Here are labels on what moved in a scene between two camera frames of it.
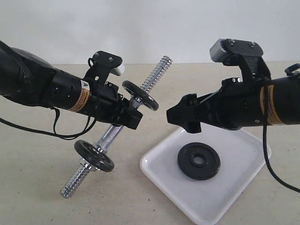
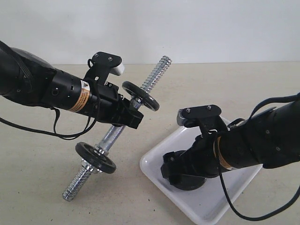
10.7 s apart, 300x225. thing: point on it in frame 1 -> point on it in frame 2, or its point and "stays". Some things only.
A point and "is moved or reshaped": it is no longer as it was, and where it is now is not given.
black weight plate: [140, 93] stays
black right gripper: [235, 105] -> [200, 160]
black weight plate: [202, 171] is moved or reshaped
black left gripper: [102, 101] stays
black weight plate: [94, 157] stays
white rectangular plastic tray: [207, 197] stays
